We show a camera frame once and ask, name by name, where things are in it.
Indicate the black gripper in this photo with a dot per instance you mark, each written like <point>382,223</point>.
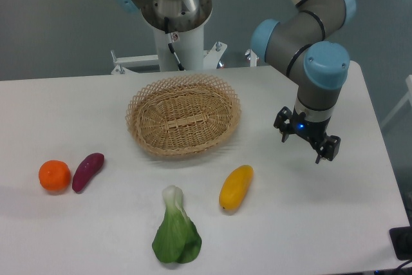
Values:
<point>327,147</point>

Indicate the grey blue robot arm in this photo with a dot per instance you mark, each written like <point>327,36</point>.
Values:
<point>298,49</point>

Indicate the yellow mango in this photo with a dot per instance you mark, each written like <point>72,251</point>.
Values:
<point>235,188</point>

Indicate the woven wicker basket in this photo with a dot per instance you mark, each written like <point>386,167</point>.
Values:
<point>183,115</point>

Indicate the black device at table edge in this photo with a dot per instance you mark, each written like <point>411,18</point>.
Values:
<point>401,242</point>

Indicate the green bok choy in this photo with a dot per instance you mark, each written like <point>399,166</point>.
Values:
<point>177,239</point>

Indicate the purple sweet potato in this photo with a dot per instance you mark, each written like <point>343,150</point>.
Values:
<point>86,170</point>

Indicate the orange tangerine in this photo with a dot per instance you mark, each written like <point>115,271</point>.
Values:
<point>54,176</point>

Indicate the white frame at right edge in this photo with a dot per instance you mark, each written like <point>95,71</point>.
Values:
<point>400,107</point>

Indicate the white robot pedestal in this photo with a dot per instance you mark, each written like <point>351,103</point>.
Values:
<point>178,29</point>

